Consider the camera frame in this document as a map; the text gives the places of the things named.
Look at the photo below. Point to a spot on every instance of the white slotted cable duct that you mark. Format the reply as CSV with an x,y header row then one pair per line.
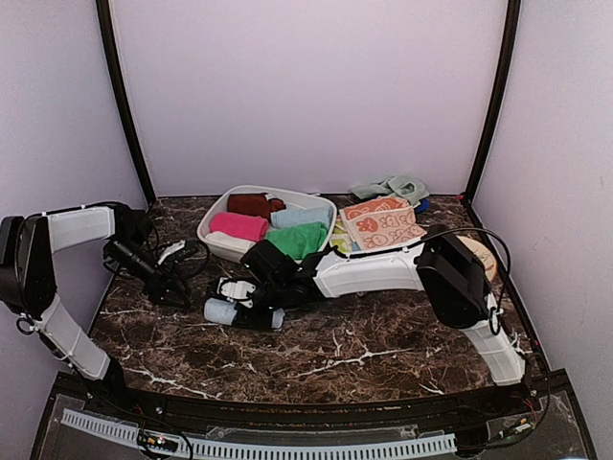
x,y
230,443

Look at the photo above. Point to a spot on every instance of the right black frame post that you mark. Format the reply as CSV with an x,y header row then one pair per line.
x,y
496,99

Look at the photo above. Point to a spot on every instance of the small circuit board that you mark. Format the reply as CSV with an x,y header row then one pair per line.
x,y
157,443

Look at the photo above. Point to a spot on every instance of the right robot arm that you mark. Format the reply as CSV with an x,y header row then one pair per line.
x,y
438,264

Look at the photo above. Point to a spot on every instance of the light blue rolled towel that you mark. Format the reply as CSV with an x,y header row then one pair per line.
x,y
294,217

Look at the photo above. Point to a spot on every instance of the black frame post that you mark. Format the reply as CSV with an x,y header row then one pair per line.
x,y
117,80
496,99

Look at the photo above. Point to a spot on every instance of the white plastic basin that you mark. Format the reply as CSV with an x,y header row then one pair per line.
x,y
292,200

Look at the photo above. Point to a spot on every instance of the brown rolled towel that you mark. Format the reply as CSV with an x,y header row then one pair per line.
x,y
255,205

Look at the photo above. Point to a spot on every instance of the orange patterned cloth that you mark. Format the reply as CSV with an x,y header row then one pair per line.
x,y
381,222

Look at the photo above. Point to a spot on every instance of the white rolled towel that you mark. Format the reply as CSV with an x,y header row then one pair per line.
x,y
228,242

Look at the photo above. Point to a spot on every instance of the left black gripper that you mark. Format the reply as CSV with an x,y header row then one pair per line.
x,y
155,290

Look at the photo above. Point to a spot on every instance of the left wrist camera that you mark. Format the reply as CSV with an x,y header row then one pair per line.
x,y
178,252

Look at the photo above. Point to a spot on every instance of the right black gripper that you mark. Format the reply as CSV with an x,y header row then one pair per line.
x,y
252,320

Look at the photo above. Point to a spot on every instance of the green microfiber towel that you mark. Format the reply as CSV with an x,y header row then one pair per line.
x,y
299,241

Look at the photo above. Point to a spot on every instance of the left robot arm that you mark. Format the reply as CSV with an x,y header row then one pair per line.
x,y
29,285

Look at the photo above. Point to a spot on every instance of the light blue towel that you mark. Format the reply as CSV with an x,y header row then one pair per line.
x,y
220,310
294,217

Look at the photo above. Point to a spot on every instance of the left black frame post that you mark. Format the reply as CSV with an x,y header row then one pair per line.
x,y
117,80

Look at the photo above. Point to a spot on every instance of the pink rolled towel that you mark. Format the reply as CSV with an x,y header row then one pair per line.
x,y
240,226

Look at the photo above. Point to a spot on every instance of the sage green crumpled towel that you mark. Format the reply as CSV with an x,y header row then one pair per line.
x,y
404,186

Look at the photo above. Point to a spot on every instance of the black front rail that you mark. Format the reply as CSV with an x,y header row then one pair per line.
x,y
466,411

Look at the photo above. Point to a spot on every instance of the green patterned cloth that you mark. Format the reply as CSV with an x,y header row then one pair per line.
x,y
340,237

